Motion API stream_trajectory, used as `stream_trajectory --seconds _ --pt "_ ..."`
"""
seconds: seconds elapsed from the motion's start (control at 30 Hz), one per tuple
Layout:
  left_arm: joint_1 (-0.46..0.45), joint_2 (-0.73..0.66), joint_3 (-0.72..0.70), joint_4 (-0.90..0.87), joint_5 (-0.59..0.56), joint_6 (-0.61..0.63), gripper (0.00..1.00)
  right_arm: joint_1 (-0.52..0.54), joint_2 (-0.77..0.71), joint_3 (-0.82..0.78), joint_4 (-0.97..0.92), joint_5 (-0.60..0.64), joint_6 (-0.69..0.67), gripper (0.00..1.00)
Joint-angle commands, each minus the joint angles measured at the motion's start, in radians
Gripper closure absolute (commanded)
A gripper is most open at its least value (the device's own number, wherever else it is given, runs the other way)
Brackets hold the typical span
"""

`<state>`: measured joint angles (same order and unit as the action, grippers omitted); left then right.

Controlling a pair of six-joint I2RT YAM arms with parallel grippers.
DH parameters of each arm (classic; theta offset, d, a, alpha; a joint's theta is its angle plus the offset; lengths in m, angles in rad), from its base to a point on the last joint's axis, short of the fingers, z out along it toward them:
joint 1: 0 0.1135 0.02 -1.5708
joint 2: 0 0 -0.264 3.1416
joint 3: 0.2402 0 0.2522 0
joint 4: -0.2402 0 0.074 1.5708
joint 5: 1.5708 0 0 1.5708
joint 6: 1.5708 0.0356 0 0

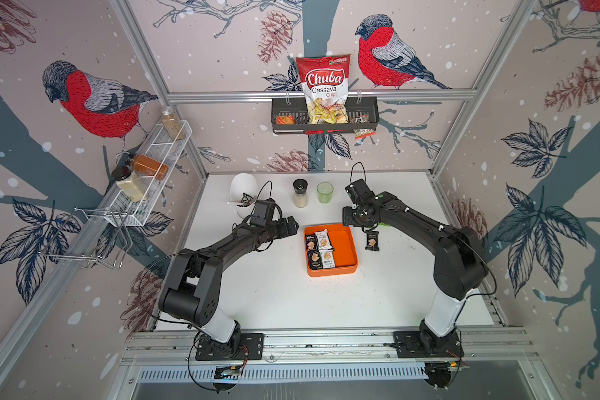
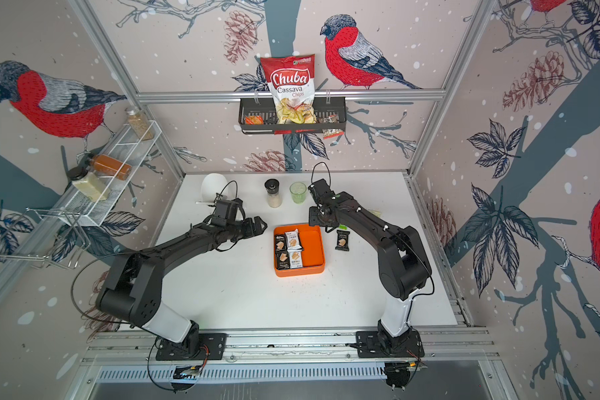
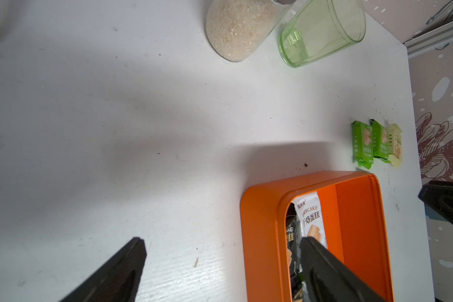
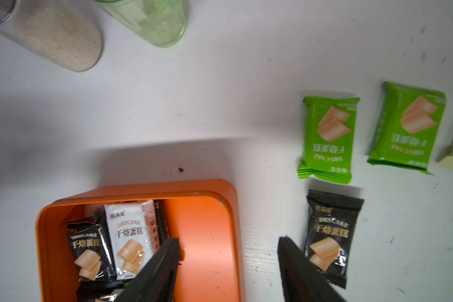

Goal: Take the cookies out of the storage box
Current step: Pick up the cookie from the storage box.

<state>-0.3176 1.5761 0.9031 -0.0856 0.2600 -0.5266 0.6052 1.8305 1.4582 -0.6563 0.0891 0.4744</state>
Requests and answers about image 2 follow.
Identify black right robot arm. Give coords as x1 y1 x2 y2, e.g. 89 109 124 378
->
308 179 435 359

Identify white utensil holder cup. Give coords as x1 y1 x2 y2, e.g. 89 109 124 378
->
201 173 228 204

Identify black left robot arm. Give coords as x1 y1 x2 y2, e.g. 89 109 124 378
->
96 216 268 344

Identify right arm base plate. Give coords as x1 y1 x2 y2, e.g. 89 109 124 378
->
350 325 425 358

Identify black cookie packet front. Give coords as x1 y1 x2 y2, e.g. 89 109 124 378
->
276 250 291 270

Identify glass grinder black cap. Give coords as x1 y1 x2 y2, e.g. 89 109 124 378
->
264 178 282 208

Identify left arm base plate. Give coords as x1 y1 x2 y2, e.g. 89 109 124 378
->
156 332 228 361

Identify red Chuba chips bag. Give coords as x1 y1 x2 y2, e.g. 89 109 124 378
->
260 54 318 124

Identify black cookie packet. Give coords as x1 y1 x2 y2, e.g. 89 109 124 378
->
335 229 350 252
274 233 287 253
276 250 291 270

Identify green glass cup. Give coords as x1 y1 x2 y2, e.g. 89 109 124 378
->
289 182 307 204

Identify white cookie packet front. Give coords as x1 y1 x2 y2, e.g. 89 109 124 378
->
288 250 304 269

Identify black wall basket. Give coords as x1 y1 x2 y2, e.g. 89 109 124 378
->
238 97 347 134

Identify white wire wall shelf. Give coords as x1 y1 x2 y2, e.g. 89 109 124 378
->
0 120 163 269

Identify pale spice jar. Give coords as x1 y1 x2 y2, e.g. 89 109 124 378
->
68 167 110 203

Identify white cookie packet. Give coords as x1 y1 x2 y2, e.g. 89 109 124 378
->
284 229 303 251
288 250 304 269

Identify orange storage box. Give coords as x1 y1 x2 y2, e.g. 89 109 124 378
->
273 224 326 278

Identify aluminium front rail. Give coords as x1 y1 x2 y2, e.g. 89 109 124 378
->
78 325 501 366

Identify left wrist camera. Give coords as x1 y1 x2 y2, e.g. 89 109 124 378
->
211 198 244 228

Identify glass spice jar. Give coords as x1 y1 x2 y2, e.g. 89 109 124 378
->
126 107 153 141

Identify orange sauce bottle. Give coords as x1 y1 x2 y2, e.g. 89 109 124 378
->
87 154 132 181

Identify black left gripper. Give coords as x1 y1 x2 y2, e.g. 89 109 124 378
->
227 215 269 241

